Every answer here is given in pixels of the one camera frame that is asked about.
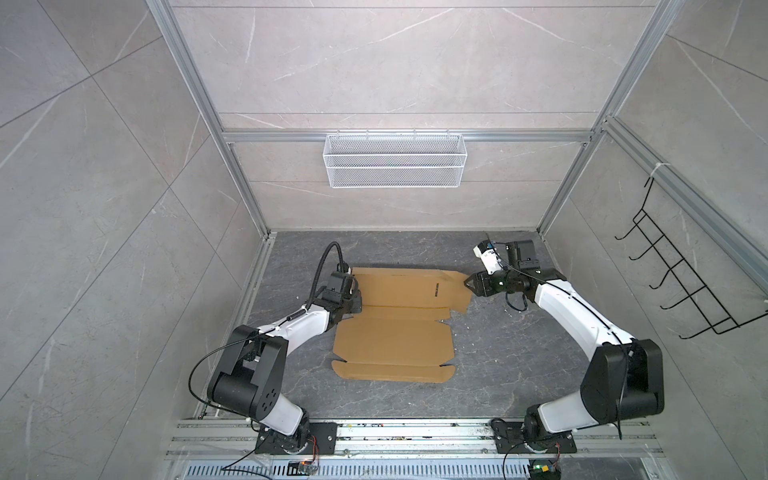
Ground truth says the white wire mesh basket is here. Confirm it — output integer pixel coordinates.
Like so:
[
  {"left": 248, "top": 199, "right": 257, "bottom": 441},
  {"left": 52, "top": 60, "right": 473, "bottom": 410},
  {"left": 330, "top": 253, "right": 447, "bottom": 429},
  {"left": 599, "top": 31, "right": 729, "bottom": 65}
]
[{"left": 323, "top": 133, "right": 468, "bottom": 189}]

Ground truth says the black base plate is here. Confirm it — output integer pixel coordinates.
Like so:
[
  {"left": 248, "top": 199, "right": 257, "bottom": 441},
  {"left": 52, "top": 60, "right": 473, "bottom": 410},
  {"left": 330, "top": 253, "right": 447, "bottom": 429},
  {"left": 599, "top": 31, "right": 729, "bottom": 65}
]
[
  {"left": 256, "top": 422, "right": 338, "bottom": 455},
  {"left": 489, "top": 418, "right": 577, "bottom": 454}
]

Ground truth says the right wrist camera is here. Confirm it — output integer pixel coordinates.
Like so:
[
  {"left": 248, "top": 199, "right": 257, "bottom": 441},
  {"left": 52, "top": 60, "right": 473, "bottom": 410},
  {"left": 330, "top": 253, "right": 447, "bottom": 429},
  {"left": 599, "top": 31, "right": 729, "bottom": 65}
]
[{"left": 473, "top": 240, "right": 541, "bottom": 275}]

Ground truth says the white cable duct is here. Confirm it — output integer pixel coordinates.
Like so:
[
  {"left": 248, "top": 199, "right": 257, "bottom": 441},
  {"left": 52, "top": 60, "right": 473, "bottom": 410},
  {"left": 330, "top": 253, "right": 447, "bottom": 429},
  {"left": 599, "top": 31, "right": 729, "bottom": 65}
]
[{"left": 179, "top": 458, "right": 530, "bottom": 479}]

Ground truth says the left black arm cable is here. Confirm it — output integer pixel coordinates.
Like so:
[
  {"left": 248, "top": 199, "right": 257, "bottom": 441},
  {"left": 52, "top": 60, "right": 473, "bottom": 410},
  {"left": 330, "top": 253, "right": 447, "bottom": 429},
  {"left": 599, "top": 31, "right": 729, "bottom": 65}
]
[{"left": 187, "top": 241, "right": 346, "bottom": 415}]

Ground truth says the brown cardboard box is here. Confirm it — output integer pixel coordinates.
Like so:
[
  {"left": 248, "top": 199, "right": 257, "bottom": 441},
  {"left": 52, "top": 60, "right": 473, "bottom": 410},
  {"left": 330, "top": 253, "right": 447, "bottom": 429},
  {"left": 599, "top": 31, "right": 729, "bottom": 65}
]
[{"left": 332, "top": 268, "right": 472, "bottom": 383}]

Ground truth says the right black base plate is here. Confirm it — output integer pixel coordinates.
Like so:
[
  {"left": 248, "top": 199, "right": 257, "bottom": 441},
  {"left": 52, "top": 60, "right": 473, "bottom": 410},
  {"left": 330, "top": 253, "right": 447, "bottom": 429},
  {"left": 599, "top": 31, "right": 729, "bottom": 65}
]
[{"left": 489, "top": 418, "right": 577, "bottom": 454}]

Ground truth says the aluminium mounting rail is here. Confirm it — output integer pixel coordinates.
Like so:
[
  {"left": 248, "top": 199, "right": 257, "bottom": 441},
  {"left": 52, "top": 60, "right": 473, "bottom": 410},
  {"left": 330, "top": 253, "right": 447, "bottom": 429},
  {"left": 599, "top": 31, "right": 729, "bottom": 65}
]
[{"left": 165, "top": 418, "right": 665, "bottom": 459}]

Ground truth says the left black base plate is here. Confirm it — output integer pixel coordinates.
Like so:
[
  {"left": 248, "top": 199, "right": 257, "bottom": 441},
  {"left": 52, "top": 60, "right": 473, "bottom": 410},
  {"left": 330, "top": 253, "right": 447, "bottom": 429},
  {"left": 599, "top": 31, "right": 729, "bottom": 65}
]
[{"left": 256, "top": 422, "right": 338, "bottom": 455}]

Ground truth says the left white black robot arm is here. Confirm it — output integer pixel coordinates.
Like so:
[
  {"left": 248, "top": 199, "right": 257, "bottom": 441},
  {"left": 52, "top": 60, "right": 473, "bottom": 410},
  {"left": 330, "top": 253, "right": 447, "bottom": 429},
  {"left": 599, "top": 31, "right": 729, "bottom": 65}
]
[{"left": 207, "top": 286, "right": 362, "bottom": 438}]

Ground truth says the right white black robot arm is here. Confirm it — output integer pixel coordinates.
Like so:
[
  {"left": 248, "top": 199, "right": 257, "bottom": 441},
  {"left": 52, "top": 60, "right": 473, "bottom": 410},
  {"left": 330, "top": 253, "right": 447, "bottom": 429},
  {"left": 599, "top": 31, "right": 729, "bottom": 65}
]
[{"left": 464, "top": 268, "right": 665, "bottom": 443}]

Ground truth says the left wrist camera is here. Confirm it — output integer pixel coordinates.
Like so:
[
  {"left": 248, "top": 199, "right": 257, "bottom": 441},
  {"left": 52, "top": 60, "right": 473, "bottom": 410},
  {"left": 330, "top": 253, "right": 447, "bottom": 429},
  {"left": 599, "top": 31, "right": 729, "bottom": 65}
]
[{"left": 327, "top": 271, "right": 354, "bottom": 295}]

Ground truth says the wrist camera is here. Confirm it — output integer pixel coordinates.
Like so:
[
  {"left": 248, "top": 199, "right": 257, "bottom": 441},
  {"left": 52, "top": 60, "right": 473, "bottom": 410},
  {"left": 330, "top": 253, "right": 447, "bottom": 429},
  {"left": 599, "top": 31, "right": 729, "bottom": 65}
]
[
  {"left": 473, "top": 240, "right": 541, "bottom": 275},
  {"left": 327, "top": 271, "right": 354, "bottom": 295}
]

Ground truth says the black wire hook rack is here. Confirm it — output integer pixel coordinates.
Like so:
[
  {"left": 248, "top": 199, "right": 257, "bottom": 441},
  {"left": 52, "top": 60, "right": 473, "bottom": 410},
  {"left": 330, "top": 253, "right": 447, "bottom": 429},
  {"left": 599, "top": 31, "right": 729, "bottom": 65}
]
[{"left": 614, "top": 178, "right": 767, "bottom": 340}]

